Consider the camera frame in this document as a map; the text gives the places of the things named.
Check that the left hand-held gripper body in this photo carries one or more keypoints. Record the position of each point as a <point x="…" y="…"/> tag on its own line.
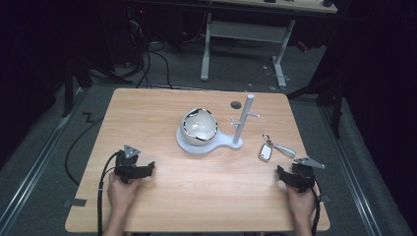
<point x="126" y="167"/>

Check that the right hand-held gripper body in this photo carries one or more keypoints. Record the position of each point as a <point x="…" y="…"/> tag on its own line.
<point x="303" y="175"/>

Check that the dark round table grommet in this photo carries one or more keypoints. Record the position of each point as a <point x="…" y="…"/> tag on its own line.
<point x="235" y="105"/>

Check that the white round bowl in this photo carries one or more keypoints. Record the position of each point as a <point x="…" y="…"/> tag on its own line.
<point x="199" y="128"/>

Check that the metal floor rail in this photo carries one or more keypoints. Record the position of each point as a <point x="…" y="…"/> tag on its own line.
<point x="32" y="182"/>
<point x="352" y="177"/>

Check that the grey floor tape strip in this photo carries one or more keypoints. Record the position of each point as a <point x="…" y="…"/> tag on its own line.
<point x="78" y="202"/>

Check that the black stand legs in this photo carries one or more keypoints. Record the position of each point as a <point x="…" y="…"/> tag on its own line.
<point x="68" y="88"/>
<point x="336" y="108"/>

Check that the person's right hand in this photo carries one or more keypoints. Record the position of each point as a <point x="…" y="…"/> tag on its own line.
<point x="303" y="203"/>

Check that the white key stand with tray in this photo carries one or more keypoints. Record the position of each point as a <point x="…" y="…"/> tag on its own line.
<point x="241" y="126"/>

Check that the white-legged wooden desk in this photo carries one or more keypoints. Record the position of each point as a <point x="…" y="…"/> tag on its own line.
<point x="246" y="31"/>

